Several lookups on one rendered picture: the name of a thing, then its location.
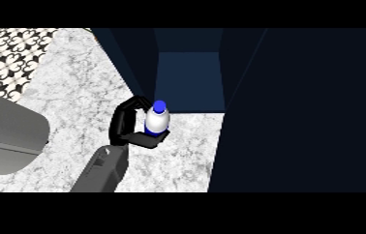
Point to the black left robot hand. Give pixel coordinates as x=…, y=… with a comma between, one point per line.
x=118, y=125

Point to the white bottle with blue cap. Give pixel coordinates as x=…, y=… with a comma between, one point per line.
x=156, y=120

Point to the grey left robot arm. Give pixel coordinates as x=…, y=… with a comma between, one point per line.
x=102, y=170

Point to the dark blue cabinet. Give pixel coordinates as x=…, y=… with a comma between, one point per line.
x=187, y=80

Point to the grey rounded appliance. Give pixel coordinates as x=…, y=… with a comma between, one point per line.
x=19, y=138

